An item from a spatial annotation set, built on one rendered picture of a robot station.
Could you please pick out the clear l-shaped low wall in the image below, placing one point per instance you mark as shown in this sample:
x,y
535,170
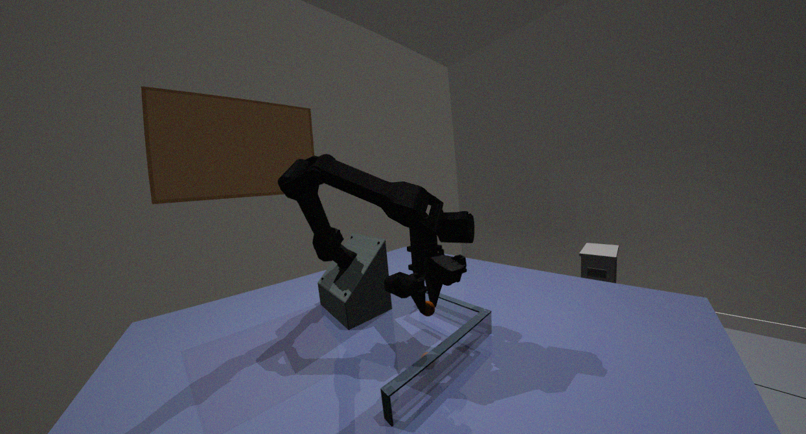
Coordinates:
x,y
407,397

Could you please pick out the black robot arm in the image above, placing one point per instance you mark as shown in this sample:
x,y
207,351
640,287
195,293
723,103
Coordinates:
x,y
403,202

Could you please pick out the grey l-shaped low wall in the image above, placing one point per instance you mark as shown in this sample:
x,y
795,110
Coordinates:
x,y
403,378

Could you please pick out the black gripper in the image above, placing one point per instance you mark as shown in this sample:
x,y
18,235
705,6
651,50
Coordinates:
x,y
403,285

